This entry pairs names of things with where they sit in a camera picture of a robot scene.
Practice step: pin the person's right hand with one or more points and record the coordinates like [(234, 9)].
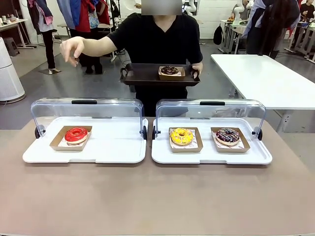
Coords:
[(71, 49)]

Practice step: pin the person's left hand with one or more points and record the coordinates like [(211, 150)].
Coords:
[(199, 67)]

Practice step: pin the white smile-print paper liner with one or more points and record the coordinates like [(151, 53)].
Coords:
[(73, 144), (240, 146), (195, 145), (181, 73)]

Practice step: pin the brown cardboard donut tray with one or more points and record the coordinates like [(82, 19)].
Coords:
[(61, 147), (184, 150), (231, 150), (171, 77)]

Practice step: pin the dark brown serving tray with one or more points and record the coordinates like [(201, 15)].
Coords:
[(140, 76)]

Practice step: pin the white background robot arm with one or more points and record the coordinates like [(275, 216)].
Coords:
[(237, 12)]

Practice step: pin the person's right forearm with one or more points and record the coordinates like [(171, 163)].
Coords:
[(98, 46)]

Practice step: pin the person's black shirt torso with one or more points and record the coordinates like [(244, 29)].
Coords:
[(157, 44)]

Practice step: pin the chocolate donut with coloured sprinkles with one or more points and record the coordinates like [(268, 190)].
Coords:
[(221, 136)]

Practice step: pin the yellow sprinkled donut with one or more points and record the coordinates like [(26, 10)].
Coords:
[(176, 137)]

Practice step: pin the red glazed donut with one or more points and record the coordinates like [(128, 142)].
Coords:
[(70, 135)]

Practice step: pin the bystander in black trousers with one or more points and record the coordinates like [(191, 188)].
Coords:
[(48, 44)]

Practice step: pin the bystander in red top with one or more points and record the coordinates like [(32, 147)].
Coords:
[(86, 17)]

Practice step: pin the blue hanging garment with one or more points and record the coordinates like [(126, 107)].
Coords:
[(69, 12)]

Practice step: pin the black backpack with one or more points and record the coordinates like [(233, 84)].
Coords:
[(217, 34)]

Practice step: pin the white desk with grey legs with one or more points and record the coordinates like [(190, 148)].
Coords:
[(233, 28)]

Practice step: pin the white table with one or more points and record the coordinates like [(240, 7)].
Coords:
[(258, 78)]

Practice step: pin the wooden-top background desk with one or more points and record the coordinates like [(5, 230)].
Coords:
[(12, 24)]

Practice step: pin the white cylindrical air purifier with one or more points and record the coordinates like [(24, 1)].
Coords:
[(9, 83)]

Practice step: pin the black lid hinge knob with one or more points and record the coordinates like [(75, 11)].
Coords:
[(154, 132), (145, 132), (37, 133), (259, 134)]

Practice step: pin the white display tray base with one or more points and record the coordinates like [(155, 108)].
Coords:
[(110, 152), (209, 157)]

